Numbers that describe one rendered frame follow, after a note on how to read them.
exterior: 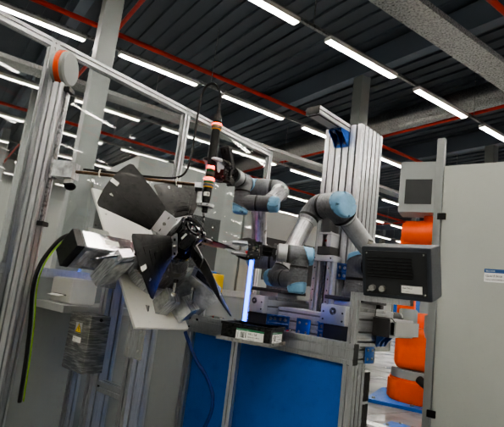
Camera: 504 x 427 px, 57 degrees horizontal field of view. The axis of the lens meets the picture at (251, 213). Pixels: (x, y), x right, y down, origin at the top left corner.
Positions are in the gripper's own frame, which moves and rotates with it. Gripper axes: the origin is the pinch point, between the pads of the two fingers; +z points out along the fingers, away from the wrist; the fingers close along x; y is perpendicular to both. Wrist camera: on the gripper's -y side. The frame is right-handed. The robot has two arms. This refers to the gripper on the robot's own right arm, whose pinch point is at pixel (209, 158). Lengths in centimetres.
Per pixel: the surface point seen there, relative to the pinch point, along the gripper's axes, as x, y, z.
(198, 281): -2, 51, -2
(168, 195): 18.7, 16.3, -0.2
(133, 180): 14.6, 17.1, 26.1
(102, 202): 18.2, 27.8, 36.1
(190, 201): 9.2, 18.1, -3.3
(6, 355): 61, 89, 31
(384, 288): -71, 46, -21
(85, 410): 36, 107, 10
